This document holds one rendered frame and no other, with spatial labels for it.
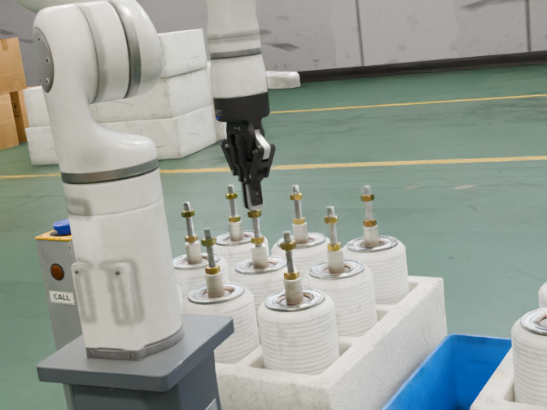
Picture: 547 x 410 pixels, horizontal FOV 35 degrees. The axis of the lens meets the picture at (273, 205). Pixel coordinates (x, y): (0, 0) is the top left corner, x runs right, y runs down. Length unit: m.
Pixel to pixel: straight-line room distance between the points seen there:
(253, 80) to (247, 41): 0.05
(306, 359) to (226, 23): 0.44
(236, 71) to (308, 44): 5.51
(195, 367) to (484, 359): 0.54
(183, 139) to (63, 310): 2.55
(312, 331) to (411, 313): 0.22
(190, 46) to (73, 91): 3.21
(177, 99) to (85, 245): 3.04
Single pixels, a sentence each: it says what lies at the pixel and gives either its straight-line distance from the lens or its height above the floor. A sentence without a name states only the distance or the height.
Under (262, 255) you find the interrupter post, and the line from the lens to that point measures 1.21.
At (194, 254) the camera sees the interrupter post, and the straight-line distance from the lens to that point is 1.27.
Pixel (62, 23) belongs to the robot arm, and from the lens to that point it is 0.78.
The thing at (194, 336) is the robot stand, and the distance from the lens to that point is 0.86.
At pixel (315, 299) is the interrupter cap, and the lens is 1.06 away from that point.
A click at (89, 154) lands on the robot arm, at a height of 0.50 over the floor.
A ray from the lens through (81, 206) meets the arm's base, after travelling 0.80.
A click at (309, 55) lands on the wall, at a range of 6.64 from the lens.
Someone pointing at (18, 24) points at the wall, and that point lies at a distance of 8.01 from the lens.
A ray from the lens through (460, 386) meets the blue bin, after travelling 1.30.
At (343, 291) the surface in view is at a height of 0.24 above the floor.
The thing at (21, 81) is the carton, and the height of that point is 0.35.
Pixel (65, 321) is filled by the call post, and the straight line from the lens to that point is 1.34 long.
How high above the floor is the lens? 0.61
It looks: 13 degrees down
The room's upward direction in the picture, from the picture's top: 7 degrees counter-clockwise
